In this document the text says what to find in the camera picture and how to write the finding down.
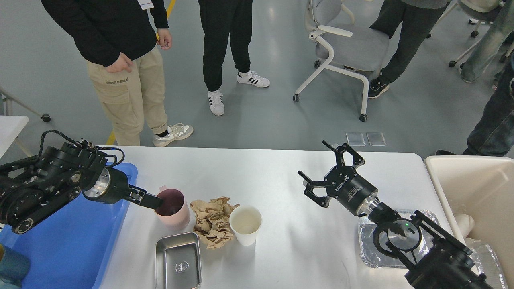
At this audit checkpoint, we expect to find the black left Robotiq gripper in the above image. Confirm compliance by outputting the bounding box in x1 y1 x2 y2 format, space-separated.
82 167 163 210

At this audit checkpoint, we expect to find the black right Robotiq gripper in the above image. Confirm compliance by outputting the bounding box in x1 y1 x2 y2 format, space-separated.
298 140 379 217

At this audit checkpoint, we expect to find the pink ribbed mug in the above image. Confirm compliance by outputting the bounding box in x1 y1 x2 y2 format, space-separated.
155 185 190 231

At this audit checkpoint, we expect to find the stainless steel rectangular tray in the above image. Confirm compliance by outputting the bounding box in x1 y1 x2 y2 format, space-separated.
155 232 202 289

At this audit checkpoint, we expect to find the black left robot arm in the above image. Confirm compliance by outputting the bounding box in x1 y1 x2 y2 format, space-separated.
0 130 163 234

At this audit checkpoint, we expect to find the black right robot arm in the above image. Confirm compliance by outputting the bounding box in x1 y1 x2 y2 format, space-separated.
298 142 490 289

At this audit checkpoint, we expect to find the aluminium foil tray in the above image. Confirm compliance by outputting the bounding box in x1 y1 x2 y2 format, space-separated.
358 216 433 269

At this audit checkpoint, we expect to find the crumpled brown paper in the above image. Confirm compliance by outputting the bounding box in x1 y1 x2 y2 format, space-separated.
190 196 239 250

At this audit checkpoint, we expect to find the blue plastic tray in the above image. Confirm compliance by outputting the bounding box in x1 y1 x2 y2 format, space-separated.
0 161 138 289

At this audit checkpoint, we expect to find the white paper cup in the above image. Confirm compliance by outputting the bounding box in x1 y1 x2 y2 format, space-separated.
229 205 262 246

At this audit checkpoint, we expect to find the grey white office chair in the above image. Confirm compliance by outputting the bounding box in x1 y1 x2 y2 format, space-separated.
293 0 390 122

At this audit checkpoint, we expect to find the beige plastic bin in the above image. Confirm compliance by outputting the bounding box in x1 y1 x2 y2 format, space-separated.
424 155 514 288

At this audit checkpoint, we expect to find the teal object at corner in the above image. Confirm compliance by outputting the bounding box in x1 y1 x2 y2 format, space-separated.
0 244 31 289

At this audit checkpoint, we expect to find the white side table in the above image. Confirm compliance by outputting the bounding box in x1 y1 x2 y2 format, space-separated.
0 115 31 157

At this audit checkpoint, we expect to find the person in khaki trousers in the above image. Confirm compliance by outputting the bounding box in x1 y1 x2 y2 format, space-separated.
41 0 194 147

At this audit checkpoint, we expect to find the person in dark jeans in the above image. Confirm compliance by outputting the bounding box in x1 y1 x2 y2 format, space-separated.
435 56 514 157

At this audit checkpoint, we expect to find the crumpled foil in bin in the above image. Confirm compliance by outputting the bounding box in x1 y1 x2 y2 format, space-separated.
465 238 508 289

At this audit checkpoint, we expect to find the person in dark trousers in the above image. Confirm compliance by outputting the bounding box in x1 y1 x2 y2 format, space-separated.
368 0 449 99

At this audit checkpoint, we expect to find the person in black trousers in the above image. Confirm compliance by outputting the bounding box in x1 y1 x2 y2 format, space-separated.
198 0 270 116

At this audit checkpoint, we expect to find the person in blue jeans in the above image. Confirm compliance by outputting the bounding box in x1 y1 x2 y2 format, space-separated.
459 0 514 83

